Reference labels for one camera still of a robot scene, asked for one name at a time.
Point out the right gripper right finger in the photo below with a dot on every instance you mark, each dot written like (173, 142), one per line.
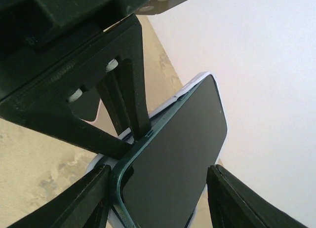
(233, 204)

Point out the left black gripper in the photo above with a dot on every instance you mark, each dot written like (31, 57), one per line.
(31, 30)

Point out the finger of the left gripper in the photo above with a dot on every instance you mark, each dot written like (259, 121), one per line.
(122, 90)
(35, 94)

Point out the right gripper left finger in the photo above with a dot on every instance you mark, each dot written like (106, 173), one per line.
(85, 204)

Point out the lavender phone case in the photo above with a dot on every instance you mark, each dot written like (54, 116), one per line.
(190, 85)

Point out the teal phone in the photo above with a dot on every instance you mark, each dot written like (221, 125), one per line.
(172, 154)

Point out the phone in pink case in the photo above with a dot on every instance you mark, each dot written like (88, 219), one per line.
(87, 106)

